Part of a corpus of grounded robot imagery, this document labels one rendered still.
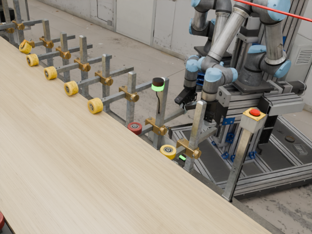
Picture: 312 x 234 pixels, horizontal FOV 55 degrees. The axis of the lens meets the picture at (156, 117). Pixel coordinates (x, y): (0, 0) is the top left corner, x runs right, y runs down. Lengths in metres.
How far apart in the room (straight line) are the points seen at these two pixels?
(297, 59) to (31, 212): 1.87
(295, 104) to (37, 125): 1.54
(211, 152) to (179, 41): 2.54
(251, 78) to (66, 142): 1.15
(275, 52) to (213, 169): 1.13
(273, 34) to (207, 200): 0.89
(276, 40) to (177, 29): 3.23
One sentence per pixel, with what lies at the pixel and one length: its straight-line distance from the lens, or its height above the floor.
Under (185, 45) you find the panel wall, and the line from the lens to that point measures 4.76.
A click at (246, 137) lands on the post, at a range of 1.35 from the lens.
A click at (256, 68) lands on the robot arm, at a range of 1.92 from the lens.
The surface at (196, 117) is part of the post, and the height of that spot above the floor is 1.06.
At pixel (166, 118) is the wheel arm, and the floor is 0.86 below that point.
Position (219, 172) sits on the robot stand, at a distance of 2.48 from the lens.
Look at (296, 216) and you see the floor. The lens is 2.72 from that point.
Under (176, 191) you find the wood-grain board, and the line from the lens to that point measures 1.31.
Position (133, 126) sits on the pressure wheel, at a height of 0.91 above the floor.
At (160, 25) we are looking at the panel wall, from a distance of 5.00.
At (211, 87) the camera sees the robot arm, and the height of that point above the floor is 1.21.
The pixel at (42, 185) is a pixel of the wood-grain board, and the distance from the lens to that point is 1.35.
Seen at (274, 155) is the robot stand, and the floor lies 0.21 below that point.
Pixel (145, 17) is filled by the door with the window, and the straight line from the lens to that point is 5.20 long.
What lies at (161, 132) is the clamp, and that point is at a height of 0.85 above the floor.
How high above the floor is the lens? 1.86
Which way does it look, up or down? 34 degrees down
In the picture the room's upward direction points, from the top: 6 degrees clockwise
